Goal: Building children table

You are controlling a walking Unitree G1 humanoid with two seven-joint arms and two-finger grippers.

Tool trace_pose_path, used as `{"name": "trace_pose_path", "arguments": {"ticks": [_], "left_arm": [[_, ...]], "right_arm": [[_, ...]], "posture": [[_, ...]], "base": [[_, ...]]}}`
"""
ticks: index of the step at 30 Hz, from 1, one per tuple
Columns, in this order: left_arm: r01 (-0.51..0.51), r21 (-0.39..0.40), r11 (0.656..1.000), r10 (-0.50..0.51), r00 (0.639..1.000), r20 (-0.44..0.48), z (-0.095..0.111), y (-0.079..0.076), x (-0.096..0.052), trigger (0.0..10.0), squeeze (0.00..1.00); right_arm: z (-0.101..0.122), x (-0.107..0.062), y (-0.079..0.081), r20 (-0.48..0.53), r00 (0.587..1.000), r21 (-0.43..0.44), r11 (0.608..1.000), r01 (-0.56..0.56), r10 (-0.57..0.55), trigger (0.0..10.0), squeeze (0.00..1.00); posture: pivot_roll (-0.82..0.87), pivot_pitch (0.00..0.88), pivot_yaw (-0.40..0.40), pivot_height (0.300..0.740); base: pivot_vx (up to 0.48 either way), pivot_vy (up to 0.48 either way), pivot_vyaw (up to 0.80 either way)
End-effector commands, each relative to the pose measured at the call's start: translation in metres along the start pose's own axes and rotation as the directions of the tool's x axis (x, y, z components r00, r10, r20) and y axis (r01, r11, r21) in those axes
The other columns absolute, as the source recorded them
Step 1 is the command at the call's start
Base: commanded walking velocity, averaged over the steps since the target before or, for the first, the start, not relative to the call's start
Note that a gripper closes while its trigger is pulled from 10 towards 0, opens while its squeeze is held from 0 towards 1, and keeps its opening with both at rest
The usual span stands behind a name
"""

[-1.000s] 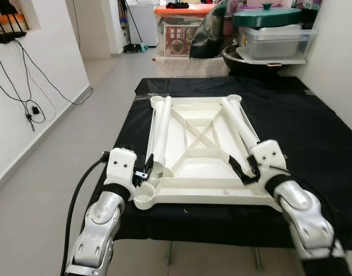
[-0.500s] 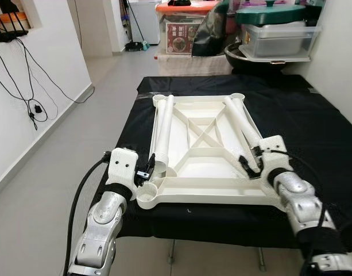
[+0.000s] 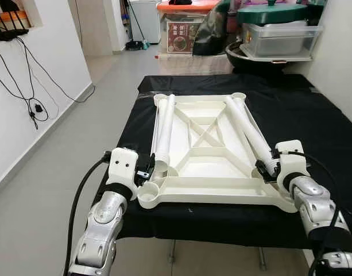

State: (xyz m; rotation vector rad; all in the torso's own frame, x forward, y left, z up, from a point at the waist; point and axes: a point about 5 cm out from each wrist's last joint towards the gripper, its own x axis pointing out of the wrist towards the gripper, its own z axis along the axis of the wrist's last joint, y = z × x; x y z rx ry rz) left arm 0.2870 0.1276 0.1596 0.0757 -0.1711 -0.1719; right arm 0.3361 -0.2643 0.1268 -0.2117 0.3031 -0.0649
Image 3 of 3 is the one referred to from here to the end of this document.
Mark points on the teal head floor mop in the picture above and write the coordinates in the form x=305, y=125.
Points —
x=138, y=45

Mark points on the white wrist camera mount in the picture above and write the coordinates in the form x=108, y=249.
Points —
x=290, y=158
x=123, y=167

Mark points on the grey metal folding table frame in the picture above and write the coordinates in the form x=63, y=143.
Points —
x=172, y=252

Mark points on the white appliance cabinet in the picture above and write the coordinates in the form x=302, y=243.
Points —
x=146, y=20

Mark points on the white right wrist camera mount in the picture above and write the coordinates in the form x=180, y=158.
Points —
x=290, y=158

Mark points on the white towel cloth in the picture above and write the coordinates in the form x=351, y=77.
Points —
x=187, y=64

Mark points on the black round wok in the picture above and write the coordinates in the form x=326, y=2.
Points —
x=250, y=60

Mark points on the clear storage box orange lid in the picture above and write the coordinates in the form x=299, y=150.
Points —
x=181, y=7

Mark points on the dark green round pot lid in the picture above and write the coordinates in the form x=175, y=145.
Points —
x=273, y=14

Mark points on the clear tape strip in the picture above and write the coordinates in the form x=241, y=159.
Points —
x=147, y=96

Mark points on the black tablecloth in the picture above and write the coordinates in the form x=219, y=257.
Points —
x=313, y=115

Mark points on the clear plastic container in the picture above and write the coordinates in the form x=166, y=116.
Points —
x=279, y=40

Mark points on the black wifi router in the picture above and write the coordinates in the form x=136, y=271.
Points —
x=9, y=34

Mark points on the white plastic children table top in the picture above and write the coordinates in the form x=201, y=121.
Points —
x=210, y=167

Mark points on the red printed carton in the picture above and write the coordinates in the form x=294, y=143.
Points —
x=181, y=37

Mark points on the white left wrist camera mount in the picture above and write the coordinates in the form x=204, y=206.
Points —
x=123, y=167

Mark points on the black power adapter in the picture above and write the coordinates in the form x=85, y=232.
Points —
x=36, y=108

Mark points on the black plastic bag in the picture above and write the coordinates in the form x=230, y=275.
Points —
x=213, y=31

